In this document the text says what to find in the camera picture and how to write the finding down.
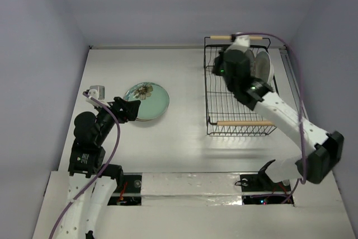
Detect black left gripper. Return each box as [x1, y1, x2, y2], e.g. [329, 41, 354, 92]
[95, 95, 140, 143]

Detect blue floral white plate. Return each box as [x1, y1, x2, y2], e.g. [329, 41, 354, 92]
[136, 118, 159, 124]

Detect red and teal plate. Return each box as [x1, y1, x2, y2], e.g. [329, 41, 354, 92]
[136, 112, 166, 122]

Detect light green flower plate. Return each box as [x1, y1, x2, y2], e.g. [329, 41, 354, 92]
[124, 82, 170, 121]

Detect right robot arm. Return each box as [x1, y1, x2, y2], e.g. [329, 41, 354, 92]
[216, 49, 344, 190]

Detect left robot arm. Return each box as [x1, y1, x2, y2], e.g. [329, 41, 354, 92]
[57, 92, 141, 238]

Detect grey-green mottled plate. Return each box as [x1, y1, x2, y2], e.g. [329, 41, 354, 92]
[245, 49, 255, 76]

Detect white deep plate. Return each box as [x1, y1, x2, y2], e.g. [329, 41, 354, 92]
[253, 51, 274, 84]

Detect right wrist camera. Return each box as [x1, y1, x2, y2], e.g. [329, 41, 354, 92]
[228, 33, 251, 53]

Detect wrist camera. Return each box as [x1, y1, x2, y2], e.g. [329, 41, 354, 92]
[83, 85, 105, 104]
[228, 33, 251, 53]

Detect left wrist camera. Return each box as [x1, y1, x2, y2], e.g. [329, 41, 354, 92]
[83, 85, 105, 104]

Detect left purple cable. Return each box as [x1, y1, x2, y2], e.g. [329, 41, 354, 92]
[47, 91, 123, 239]

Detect purple cable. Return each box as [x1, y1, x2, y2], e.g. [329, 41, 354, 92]
[47, 91, 123, 239]
[230, 31, 308, 204]

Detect black wire dish rack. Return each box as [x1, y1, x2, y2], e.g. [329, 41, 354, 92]
[203, 36, 276, 137]

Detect metal side rail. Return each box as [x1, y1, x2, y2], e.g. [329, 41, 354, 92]
[279, 48, 325, 169]

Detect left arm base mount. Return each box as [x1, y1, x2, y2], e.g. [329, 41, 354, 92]
[107, 174, 142, 206]

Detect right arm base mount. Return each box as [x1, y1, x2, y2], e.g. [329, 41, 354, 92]
[234, 174, 294, 205]

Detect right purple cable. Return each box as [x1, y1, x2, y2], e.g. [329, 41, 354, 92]
[230, 31, 308, 204]

